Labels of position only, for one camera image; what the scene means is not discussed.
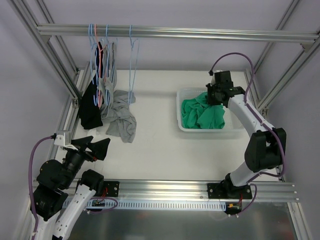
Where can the black tank top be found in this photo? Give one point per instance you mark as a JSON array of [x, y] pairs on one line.
[[89, 114]]

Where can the white cloth scrap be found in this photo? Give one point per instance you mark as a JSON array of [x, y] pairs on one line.
[[93, 132]]

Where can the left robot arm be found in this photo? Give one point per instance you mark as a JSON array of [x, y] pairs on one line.
[[55, 177]]

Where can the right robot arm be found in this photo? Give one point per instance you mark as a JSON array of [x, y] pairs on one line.
[[266, 146]]

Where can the black right base bracket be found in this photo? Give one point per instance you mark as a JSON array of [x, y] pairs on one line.
[[222, 191]]

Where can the front aluminium rail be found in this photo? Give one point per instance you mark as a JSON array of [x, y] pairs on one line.
[[175, 190]]

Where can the aluminium hanging rail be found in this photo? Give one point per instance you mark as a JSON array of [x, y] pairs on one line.
[[135, 31]]

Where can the green tank top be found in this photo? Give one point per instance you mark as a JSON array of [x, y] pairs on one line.
[[196, 113]]

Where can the black left base bracket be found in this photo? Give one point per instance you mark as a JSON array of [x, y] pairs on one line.
[[110, 189]]

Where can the grey tank top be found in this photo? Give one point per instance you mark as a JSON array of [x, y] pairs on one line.
[[117, 115]]

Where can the aluminium frame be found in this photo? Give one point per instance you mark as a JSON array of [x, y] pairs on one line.
[[160, 151]]

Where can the white perforated plastic basket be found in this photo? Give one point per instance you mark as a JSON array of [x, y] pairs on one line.
[[232, 123]]

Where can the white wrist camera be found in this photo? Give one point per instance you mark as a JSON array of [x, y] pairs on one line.
[[63, 139], [212, 74]]

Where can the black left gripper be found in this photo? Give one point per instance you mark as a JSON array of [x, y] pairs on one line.
[[85, 150]]

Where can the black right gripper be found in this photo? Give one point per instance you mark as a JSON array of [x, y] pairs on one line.
[[212, 96]]

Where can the white slotted cable duct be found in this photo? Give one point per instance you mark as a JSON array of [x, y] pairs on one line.
[[134, 204]]

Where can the black base bracket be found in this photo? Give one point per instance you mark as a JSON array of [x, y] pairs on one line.
[[110, 189], [222, 191]]

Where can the light blue wire hanger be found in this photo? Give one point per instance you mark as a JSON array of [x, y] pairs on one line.
[[133, 61]]

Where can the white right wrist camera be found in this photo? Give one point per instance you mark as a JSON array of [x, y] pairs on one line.
[[212, 74]]

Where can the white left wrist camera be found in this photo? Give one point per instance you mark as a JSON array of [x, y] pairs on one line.
[[63, 139]]

